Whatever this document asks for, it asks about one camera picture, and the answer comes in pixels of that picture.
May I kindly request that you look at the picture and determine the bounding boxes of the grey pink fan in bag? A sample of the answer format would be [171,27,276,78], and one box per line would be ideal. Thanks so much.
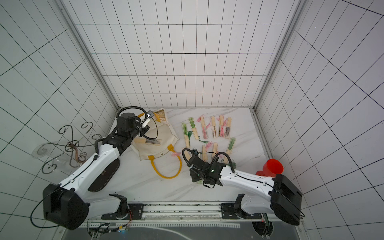
[212,142,218,160]

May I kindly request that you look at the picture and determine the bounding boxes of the black wire ornament stand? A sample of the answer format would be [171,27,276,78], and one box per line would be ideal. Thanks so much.
[31,122,94,175]

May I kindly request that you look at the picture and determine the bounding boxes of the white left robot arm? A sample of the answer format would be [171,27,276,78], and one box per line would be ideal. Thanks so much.
[42,111,154,230]

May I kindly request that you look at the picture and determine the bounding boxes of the plain bamboo folding fan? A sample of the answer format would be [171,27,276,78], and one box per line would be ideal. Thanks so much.
[211,116,218,139]

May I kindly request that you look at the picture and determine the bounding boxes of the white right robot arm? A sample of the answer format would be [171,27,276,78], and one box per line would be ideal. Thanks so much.
[185,154,303,226]

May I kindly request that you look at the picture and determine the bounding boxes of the grey pink folding fan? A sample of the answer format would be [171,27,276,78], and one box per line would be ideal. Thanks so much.
[224,117,232,139]

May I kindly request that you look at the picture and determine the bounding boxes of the cream tote bag yellow handles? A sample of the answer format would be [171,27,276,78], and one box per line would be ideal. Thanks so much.
[132,108,182,179]

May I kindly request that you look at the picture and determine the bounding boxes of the green fan with tassel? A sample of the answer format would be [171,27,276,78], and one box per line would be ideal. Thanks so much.
[223,137,236,169]

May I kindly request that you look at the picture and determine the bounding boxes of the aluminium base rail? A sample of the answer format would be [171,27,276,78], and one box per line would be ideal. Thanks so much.
[68,202,269,230]

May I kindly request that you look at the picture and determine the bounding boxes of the red plastic goblet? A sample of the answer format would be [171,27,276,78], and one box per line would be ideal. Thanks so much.
[256,159,284,177]

